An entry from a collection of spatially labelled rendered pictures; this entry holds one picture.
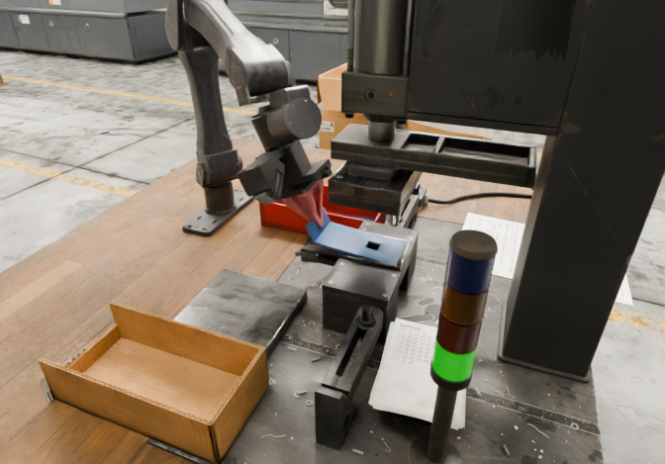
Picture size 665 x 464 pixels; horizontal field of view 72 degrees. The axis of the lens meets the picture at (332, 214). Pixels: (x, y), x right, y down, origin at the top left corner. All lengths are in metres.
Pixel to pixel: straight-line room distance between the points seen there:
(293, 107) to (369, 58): 0.12
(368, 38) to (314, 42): 5.12
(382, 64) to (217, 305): 0.44
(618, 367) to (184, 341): 1.81
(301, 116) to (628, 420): 1.67
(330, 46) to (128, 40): 3.13
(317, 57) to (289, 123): 5.09
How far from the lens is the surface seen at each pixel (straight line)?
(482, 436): 0.64
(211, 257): 0.91
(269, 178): 0.65
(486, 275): 0.40
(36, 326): 0.87
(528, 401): 0.69
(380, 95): 0.59
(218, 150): 0.96
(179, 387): 0.68
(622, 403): 2.07
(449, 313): 0.42
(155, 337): 0.72
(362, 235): 0.77
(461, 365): 0.46
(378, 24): 0.58
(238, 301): 0.76
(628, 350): 2.30
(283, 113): 0.63
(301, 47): 5.79
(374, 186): 0.60
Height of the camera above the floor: 1.40
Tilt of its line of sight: 29 degrees down
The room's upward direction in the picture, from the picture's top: straight up
